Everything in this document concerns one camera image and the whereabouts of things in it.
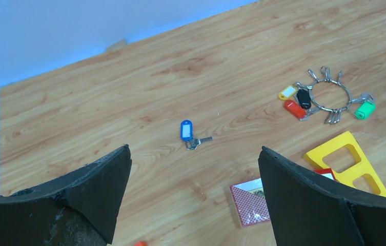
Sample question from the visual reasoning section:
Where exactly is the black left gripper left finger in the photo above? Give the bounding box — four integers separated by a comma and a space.
0, 145, 132, 245

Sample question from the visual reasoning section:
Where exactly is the blue tagged key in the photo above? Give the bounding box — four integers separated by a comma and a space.
180, 120, 213, 150

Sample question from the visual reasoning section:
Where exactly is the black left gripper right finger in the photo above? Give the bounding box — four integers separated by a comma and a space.
258, 147, 386, 245

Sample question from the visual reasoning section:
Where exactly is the large metal keyring with tags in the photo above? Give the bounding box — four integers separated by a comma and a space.
277, 66, 377, 125

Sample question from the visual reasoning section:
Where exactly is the red window block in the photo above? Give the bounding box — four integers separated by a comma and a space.
315, 168, 336, 181

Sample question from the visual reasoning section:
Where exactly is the small orange-red block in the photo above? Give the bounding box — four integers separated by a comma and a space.
134, 241, 148, 246

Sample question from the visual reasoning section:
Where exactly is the yellow plastic triangle frame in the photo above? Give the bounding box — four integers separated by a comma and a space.
304, 131, 386, 197

